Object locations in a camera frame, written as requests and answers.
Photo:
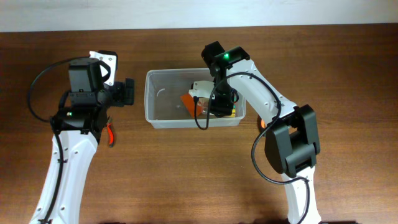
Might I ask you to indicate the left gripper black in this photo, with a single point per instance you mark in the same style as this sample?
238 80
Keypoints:
125 92

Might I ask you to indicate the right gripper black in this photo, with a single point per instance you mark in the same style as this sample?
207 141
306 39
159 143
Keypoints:
221 107

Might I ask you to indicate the clear box coloured tubes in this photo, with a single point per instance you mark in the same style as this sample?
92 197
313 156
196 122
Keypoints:
219 108

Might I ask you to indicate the orange scraper wooden handle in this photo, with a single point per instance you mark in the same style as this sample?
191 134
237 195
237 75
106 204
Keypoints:
189 104

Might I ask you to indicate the orange black long-nose pliers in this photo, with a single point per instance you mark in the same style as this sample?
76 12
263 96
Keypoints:
260 123

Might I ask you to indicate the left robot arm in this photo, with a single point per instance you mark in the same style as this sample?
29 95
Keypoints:
77 127

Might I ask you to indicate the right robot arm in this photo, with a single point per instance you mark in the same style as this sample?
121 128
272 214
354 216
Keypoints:
284 153

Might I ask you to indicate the clear plastic container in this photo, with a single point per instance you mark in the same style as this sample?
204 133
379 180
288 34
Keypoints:
163 106

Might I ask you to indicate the small red-handled pliers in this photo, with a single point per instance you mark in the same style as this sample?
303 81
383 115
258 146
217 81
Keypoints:
111 138

